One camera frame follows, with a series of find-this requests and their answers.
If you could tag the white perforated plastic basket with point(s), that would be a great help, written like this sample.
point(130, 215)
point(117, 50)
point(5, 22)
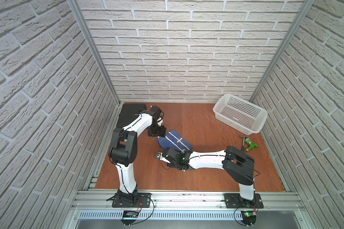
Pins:
point(240, 114)

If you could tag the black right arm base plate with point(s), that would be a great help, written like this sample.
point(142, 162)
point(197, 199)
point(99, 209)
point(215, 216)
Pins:
point(234, 201)

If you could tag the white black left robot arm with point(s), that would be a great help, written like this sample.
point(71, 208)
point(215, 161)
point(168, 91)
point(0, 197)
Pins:
point(124, 148)

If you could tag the green toy drill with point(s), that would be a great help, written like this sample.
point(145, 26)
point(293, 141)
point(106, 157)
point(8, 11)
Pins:
point(251, 145)

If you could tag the black plastic tool case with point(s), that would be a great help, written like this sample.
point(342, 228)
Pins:
point(129, 113)

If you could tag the aluminium corner post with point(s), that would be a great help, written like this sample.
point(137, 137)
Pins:
point(305, 8)
point(93, 47)

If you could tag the left controller board with cables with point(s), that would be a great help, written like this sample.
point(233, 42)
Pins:
point(130, 217)

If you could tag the blue plaid pillowcase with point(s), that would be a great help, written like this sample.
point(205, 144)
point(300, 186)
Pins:
point(174, 141)

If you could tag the controller board with cables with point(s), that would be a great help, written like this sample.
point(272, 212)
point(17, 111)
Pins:
point(130, 217)
point(245, 218)

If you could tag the right controller board with cables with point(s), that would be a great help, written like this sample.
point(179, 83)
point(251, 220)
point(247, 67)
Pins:
point(245, 218)

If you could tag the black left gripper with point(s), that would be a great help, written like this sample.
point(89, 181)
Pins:
point(156, 131)

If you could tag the aluminium front rail frame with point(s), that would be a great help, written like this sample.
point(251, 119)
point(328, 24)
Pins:
point(181, 205)

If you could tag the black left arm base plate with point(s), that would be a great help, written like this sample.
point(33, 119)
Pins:
point(122, 200)

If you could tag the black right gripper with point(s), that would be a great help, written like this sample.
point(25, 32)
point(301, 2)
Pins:
point(170, 165)

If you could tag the right aluminium corner post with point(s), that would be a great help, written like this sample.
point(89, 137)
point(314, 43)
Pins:
point(305, 8)

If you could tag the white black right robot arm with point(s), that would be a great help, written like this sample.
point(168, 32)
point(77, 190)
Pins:
point(235, 162)

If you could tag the left aluminium corner post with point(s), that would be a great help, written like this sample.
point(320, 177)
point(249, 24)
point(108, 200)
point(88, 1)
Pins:
point(93, 47)

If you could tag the hammer with dark handle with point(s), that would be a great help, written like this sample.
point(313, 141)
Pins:
point(243, 142)

